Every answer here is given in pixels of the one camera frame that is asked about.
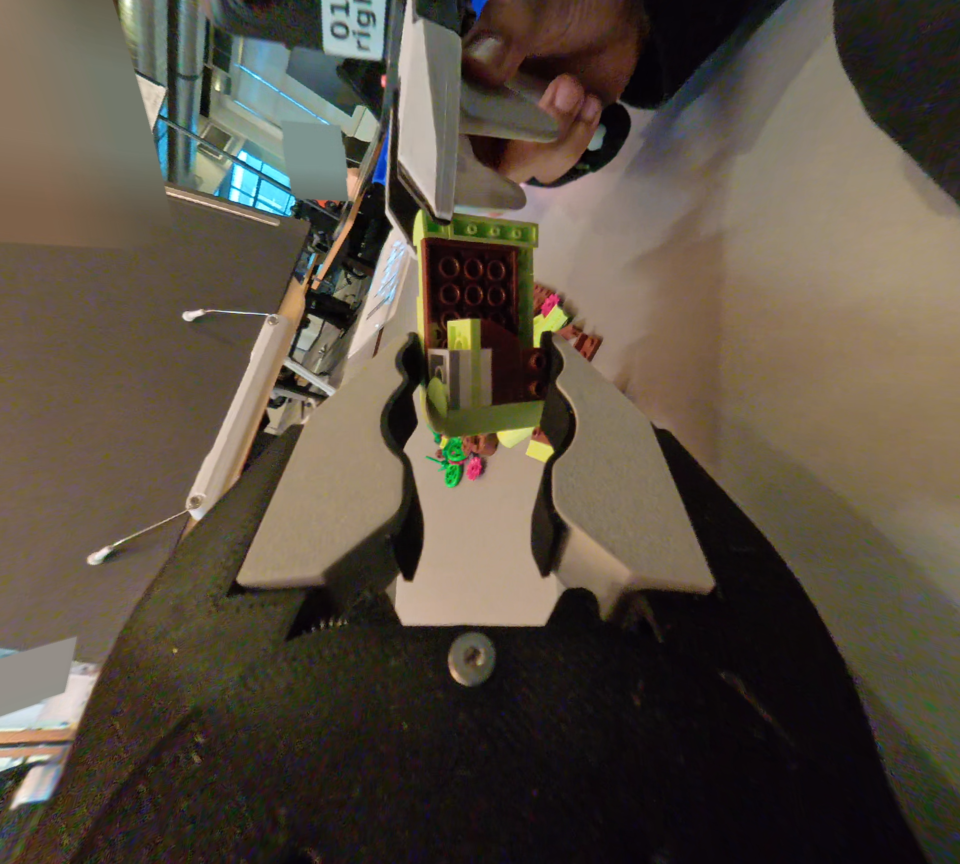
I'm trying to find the person's right hand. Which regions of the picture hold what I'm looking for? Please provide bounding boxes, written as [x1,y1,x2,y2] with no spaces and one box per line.
[461,0,652,186]

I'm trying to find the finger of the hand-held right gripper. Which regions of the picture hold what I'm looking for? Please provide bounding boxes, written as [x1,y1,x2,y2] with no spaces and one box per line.
[384,17,463,224]

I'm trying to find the large lime brick assembly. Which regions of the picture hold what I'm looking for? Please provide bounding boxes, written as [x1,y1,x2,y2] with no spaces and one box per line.
[414,208,556,439]

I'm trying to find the pile of loose toy bricks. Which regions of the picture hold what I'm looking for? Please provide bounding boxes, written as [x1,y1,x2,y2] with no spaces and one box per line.
[426,285,603,492]

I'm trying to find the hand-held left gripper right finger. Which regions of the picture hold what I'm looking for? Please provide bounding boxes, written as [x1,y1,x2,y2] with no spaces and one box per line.
[528,338,717,618]

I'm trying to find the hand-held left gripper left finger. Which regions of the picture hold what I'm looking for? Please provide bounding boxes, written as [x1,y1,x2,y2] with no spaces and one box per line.
[234,333,425,589]

